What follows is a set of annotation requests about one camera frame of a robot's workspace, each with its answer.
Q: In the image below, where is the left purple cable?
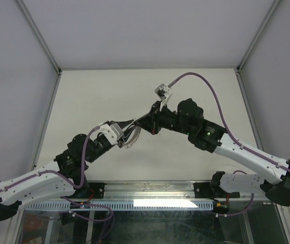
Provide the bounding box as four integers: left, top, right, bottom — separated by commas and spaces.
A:
0, 126, 115, 224

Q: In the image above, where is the right aluminium frame post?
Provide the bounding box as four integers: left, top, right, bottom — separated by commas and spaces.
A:
234, 0, 283, 150

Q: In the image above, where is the purple cable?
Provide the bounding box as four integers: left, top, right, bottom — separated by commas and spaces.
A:
169, 72, 290, 218
0, 126, 115, 224

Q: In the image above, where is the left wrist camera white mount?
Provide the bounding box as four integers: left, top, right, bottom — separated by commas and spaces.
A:
96, 122, 124, 145

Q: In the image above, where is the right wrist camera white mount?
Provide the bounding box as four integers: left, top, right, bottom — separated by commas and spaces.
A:
154, 84, 173, 111

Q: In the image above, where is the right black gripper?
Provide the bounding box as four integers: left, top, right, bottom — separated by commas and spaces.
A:
133, 101, 193, 136

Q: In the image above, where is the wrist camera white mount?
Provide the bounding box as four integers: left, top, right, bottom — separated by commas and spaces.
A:
154, 84, 173, 111
96, 122, 124, 145

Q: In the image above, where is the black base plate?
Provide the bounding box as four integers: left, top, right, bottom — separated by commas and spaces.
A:
193, 182, 240, 200
66, 181, 106, 199

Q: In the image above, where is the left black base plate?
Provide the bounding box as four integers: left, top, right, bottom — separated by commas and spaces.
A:
66, 181, 106, 199

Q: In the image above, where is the aluminium frame post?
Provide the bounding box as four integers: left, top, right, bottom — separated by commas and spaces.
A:
234, 0, 283, 150
14, 1, 62, 170

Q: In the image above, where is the white slotted cable duct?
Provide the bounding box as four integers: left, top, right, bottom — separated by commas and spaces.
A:
25, 199, 214, 211

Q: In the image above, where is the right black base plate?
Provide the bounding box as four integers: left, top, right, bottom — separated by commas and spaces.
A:
193, 182, 240, 200

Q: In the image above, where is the left aluminium frame post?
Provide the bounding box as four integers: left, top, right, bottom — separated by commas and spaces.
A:
14, 1, 62, 170

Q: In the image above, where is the large keyring with yellow grip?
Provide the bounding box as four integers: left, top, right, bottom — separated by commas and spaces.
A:
123, 123, 141, 149

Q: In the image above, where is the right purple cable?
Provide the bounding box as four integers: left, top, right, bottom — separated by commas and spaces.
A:
169, 72, 290, 218

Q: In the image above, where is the aluminium mounting rail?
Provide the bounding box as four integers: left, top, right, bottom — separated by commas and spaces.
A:
15, 179, 287, 203

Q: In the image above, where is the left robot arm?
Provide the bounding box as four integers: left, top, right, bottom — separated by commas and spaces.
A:
0, 120, 133, 221

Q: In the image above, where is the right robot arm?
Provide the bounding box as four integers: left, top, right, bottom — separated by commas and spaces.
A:
135, 99, 290, 206

